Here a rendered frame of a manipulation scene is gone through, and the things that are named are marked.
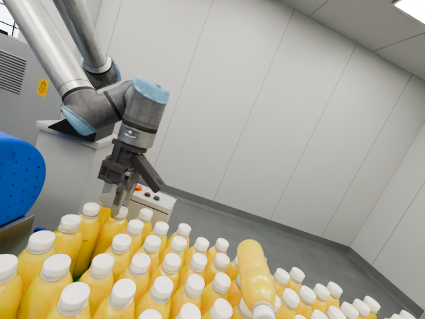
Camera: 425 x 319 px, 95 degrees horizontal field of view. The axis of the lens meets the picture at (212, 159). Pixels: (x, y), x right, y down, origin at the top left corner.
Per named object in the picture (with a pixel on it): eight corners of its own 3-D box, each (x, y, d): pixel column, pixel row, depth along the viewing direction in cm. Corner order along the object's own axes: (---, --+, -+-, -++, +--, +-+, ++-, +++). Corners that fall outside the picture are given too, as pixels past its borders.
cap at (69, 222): (78, 220, 48) (80, 214, 48) (80, 230, 45) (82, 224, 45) (59, 221, 45) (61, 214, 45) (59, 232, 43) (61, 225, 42)
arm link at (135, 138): (160, 133, 56) (148, 135, 46) (155, 149, 57) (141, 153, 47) (131, 121, 56) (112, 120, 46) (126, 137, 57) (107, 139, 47)
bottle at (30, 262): (-10, 340, 37) (8, 259, 33) (6, 304, 42) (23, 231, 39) (38, 330, 40) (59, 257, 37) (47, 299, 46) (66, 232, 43)
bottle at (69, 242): (68, 274, 53) (85, 216, 50) (69, 297, 48) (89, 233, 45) (33, 280, 49) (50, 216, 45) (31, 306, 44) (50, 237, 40)
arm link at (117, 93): (103, 88, 59) (109, 92, 49) (138, 75, 63) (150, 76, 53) (119, 116, 64) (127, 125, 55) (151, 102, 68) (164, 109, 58)
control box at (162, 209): (122, 202, 78) (129, 179, 77) (169, 220, 79) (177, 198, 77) (108, 212, 69) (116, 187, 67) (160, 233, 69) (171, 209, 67)
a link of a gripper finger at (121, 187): (117, 200, 54) (129, 171, 54) (123, 202, 54) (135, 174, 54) (109, 204, 49) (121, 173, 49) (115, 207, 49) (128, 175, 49)
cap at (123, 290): (135, 302, 35) (138, 295, 34) (111, 309, 32) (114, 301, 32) (130, 284, 38) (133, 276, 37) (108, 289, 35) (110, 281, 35)
